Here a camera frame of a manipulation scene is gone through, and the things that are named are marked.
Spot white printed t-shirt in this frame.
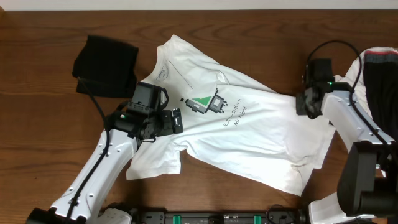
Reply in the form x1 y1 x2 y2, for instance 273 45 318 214
126 35 335 195

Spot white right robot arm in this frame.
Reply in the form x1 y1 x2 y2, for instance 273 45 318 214
296 82 397 223

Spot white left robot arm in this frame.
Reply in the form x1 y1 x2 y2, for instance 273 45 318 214
26 108 183 224

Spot white crumpled garment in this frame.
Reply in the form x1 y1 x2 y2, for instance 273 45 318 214
335 47 397 117

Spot dark navy striped garment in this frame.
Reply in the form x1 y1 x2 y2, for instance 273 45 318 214
363 50 397 140

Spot black folded cloth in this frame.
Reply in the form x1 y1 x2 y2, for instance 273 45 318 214
72 35 139 98

